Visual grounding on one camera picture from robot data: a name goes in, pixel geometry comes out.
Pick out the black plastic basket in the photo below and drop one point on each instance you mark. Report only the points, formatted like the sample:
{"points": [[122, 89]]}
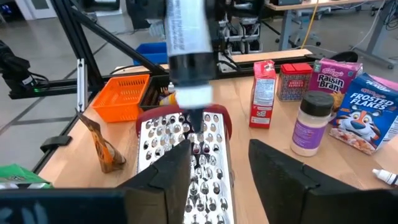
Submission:
{"points": [[152, 93]]}

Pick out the blue Frosted Flakes box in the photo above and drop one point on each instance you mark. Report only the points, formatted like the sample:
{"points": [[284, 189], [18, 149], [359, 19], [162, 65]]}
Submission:
{"points": [[363, 121]]}

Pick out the red Froot Loops box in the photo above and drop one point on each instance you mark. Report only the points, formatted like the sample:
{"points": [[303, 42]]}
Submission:
{"points": [[262, 93]]}

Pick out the red-framed metal box grater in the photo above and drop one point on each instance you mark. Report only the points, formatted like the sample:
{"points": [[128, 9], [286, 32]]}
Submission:
{"points": [[211, 174]]}

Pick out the silver frame bracket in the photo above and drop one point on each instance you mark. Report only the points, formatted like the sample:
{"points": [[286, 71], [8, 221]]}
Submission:
{"points": [[81, 84]]}

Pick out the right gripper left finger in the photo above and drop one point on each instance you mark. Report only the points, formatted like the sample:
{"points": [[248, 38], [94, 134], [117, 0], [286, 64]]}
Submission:
{"points": [[164, 186]]}

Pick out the yellow squeeze bottle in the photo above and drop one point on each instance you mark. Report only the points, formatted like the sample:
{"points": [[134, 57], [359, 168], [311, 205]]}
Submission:
{"points": [[168, 100]]}

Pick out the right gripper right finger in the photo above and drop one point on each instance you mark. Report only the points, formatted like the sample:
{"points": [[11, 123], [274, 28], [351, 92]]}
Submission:
{"points": [[280, 183]]}

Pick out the blue storage bin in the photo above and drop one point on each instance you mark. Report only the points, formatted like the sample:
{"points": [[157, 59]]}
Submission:
{"points": [[152, 53]]}

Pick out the orange plastic basket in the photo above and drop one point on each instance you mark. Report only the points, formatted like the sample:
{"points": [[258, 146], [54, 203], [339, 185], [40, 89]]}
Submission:
{"points": [[121, 96]]}

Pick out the green packet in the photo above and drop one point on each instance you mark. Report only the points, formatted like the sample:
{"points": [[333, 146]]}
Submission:
{"points": [[21, 175]]}

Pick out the wooden-top workbench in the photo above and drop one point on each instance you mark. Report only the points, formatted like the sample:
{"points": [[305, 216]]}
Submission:
{"points": [[286, 31]]}

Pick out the black frame clamp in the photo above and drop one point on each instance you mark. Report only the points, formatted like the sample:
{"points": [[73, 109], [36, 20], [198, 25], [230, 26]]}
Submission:
{"points": [[56, 143]]}

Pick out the purple Raisin Bran box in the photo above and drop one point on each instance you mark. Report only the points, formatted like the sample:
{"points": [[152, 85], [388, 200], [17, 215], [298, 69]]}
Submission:
{"points": [[334, 79]]}

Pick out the black-lidded purple-label spice shaker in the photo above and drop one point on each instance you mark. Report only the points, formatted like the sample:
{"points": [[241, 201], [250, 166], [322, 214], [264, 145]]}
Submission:
{"points": [[311, 130]]}

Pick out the brown snack pouch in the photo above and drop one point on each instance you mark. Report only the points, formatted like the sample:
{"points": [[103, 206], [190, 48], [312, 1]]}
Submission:
{"points": [[104, 152]]}

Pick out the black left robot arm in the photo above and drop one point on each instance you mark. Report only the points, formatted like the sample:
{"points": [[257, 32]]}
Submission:
{"points": [[15, 68]]}

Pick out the patterned spice tin red lid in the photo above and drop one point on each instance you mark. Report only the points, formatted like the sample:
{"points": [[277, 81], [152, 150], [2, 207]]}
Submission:
{"points": [[293, 84]]}

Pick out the parts bin rack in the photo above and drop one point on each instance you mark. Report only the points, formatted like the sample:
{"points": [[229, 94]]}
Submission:
{"points": [[245, 34]]}

